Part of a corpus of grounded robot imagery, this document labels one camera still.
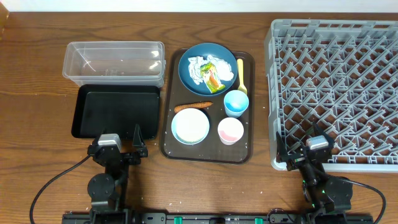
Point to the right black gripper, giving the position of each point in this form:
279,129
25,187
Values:
302,159

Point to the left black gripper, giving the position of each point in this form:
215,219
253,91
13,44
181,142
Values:
118,154

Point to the pink cup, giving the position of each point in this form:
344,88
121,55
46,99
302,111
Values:
230,130

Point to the light blue rice bowl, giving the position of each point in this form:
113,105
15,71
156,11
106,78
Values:
190,126

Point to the light blue cup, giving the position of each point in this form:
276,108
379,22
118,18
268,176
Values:
235,103

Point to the white tissue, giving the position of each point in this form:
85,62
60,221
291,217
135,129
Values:
199,73

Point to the green snack wrapper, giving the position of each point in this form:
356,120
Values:
211,77

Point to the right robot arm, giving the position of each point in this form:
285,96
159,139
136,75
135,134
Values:
329,196

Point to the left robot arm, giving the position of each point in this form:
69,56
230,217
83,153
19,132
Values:
108,189

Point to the grey dishwasher rack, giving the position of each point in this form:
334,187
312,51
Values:
341,75

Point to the black tray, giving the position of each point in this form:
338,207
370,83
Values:
116,108

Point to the clear plastic bin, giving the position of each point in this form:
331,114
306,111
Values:
115,63

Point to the brown serving tray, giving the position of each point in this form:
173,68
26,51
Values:
211,149

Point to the orange carrot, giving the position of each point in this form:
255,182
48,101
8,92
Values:
198,105

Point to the yellow plastic spoon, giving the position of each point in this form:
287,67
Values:
241,86

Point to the dark blue plate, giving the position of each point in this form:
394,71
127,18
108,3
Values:
204,50

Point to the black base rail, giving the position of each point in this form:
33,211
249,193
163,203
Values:
272,218

